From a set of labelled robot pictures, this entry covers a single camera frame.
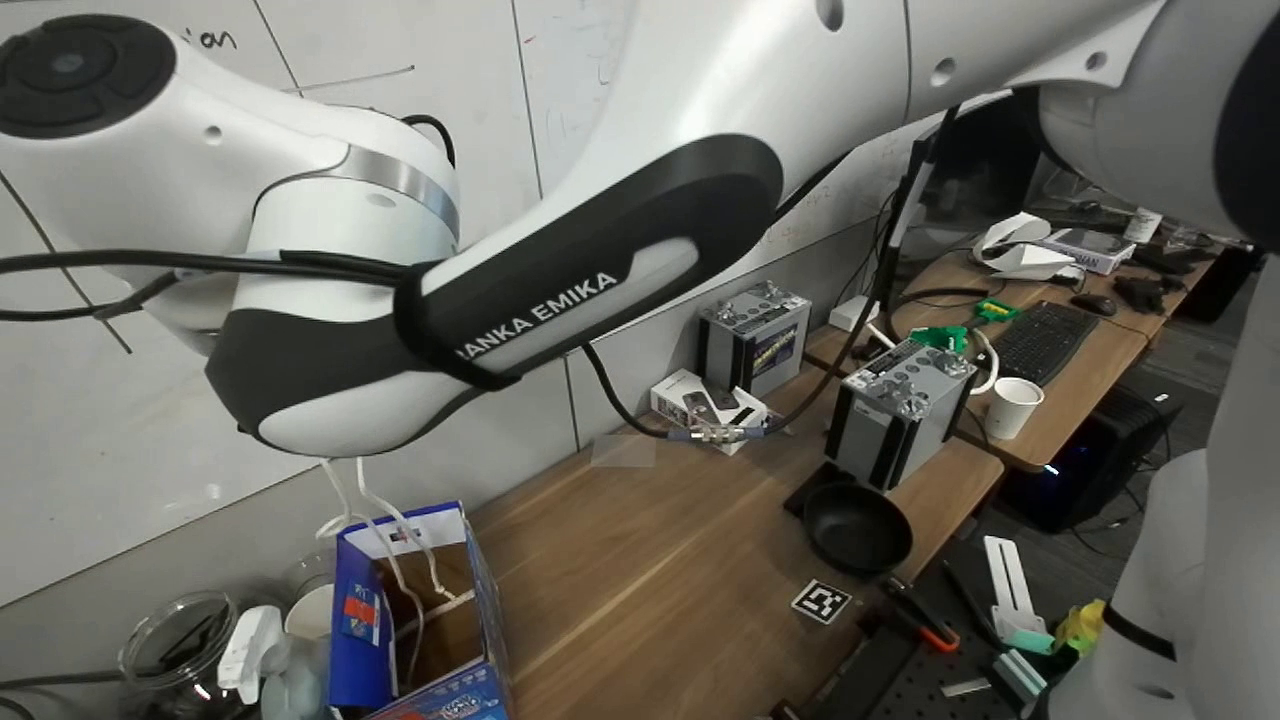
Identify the black clamp orange handle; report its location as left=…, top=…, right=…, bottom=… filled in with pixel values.
left=871, top=570, right=965, bottom=661

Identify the white paper cup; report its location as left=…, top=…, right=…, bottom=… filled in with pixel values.
left=980, top=370, right=1050, bottom=442

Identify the white paper stack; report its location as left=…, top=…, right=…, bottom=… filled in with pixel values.
left=974, top=211, right=1087, bottom=287

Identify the black keyboard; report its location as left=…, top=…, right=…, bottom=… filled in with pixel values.
left=992, top=301, right=1114, bottom=393

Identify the clear glass jar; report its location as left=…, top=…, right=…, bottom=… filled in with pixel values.
left=118, top=586, right=245, bottom=720

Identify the teal plastic object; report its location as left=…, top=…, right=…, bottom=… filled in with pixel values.
left=992, top=622, right=1055, bottom=705

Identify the white round container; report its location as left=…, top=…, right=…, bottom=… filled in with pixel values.
left=282, top=580, right=334, bottom=644

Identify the white curled cable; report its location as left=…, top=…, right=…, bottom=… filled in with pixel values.
left=970, top=327, right=1003, bottom=401

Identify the black bowl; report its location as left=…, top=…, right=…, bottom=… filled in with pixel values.
left=781, top=460, right=920, bottom=580

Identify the white braided rope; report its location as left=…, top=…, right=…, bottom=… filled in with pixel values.
left=315, top=457, right=472, bottom=671

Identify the white power adapter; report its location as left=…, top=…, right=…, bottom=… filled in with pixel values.
left=829, top=290, right=884, bottom=337

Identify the black white fiducial tag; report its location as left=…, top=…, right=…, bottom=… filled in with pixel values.
left=787, top=575, right=856, bottom=626

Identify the white spray bottle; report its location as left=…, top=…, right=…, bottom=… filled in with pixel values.
left=215, top=601, right=334, bottom=720

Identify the blue printed cardboard box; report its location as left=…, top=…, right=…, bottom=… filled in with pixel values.
left=325, top=494, right=515, bottom=720

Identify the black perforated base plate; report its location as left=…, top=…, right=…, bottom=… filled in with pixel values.
left=783, top=522, right=1114, bottom=720

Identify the black computer tower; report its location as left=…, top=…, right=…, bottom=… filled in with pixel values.
left=995, top=382, right=1178, bottom=534

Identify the yellow green toy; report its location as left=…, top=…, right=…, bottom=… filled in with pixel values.
left=1051, top=596, right=1114, bottom=661

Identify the grey battery Dominator label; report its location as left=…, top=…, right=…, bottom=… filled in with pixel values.
left=696, top=280, right=818, bottom=401

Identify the plain grey battery block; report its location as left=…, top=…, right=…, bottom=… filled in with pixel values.
left=824, top=349, right=978, bottom=494

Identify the white phone box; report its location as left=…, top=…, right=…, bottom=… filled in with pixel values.
left=647, top=367, right=771, bottom=460

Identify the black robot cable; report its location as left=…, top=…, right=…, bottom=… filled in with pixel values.
left=0, top=104, right=965, bottom=442

